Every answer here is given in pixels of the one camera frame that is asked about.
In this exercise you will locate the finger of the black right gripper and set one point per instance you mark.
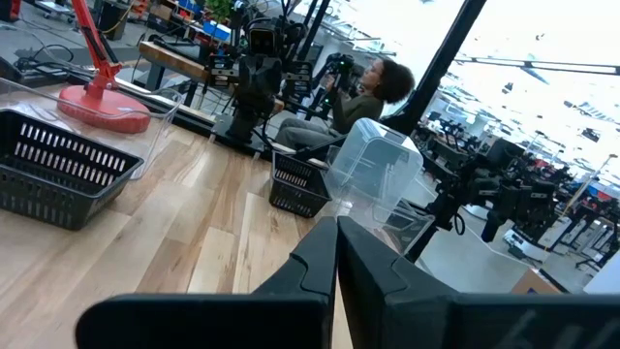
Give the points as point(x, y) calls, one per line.
point(271, 92)
point(249, 92)

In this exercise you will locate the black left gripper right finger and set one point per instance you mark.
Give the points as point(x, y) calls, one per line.
point(387, 310)

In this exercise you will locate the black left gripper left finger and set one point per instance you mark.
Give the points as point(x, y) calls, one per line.
point(290, 315)

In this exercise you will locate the black slotted plastic basket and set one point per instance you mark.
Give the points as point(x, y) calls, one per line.
point(295, 194)
point(58, 194)

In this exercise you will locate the frosted translucent plastic bin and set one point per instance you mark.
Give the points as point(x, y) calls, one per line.
point(373, 165)

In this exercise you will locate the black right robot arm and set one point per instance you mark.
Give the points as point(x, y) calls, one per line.
point(249, 127)

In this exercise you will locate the person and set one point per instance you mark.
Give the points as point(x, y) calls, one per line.
point(358, 109)

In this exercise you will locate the blue storage bin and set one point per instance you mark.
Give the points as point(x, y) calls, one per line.
point(217, 30)

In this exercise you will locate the wooden workbench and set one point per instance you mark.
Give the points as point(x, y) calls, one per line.
point(169, 58)

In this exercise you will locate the green plant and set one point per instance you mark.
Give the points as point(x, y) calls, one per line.
point(219, 9)

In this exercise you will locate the red desk lamp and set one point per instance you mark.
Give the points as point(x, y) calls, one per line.
point(104, 109)

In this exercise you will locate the cardboard box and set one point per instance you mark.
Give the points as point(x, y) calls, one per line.
point(533, 283)

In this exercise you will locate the black trash bin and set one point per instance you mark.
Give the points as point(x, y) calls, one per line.
point(111, 19)

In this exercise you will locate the black background robot station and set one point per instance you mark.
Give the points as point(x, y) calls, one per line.
point(508, 194)

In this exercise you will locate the red background object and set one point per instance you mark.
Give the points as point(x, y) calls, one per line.
point(9, 9)

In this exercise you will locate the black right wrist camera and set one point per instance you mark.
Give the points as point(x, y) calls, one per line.
point(264, 41)

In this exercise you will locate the black frame post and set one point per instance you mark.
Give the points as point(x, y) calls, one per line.
point(436, 68)

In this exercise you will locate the black frame beam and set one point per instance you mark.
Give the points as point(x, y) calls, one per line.
point(533, 64)

